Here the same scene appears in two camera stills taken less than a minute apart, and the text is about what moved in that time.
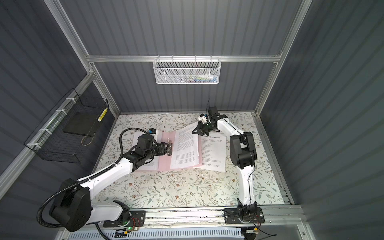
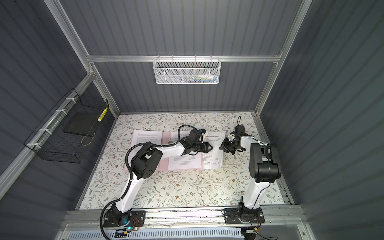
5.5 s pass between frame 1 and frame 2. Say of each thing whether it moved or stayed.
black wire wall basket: stayed
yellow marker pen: stayed
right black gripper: moved
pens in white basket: stayed
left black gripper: moved
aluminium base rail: stayed
